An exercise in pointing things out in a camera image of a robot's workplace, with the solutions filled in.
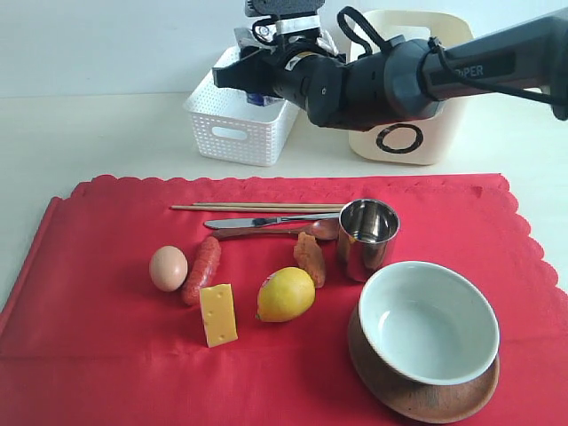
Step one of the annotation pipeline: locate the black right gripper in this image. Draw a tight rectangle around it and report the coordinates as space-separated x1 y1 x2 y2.
212 42 346 108

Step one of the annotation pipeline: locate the red sausage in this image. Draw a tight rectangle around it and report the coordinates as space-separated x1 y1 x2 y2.
181 236 221 306

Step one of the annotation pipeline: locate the brown egg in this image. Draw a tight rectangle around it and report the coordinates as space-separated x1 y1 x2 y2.
149 246 188 292

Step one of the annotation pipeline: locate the yellow lemon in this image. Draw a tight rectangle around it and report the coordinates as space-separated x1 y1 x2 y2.
256 267 316 323

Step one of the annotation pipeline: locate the yellow cheese wedge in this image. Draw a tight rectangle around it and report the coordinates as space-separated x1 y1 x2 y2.
200 284 238 348

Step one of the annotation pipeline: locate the small milk carton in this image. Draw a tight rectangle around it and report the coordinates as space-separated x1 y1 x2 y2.
246 92 284 107

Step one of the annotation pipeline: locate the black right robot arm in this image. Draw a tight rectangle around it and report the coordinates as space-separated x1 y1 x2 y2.
212 1 567 131

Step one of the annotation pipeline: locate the white perforated plastic basket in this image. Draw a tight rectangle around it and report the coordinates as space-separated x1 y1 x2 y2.
184 72 299 167

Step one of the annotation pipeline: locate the upper wooden chopstick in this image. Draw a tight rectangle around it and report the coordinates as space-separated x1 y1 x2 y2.
192 202 344 209

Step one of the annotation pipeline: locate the wooden chopstick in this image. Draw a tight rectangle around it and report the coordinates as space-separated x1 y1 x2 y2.
192 202 344 209
170 206 343 213

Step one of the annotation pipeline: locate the silver table knife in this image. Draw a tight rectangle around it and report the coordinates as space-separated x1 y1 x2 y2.
203 212 340 230

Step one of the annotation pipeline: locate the lower wooden chopstick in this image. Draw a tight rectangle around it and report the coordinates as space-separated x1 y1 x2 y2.
170 206 343 213

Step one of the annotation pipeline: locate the brown wooden spoon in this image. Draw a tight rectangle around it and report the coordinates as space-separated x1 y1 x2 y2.
210 218 339 241

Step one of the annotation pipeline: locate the cream plastic bin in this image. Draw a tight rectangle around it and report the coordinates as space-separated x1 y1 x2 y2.
348 10 473 165

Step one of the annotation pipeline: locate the orange fried food piece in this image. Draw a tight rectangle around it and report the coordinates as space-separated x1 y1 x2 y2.
293 232 327 288

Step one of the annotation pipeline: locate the stainless steel cup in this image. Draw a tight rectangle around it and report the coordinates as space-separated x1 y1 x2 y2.
336 199 400 282

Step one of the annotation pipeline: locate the red scalloped table cloth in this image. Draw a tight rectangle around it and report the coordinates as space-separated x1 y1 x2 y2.
1 174 567 425

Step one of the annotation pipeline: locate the white ceramic bowl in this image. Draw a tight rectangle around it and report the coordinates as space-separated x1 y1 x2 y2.
358 261 501 386

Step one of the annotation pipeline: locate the brown wooden plate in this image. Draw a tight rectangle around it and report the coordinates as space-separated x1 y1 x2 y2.
348 308 501 424

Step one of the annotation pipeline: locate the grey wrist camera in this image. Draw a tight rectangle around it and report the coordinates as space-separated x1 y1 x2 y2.
233 0 338 59

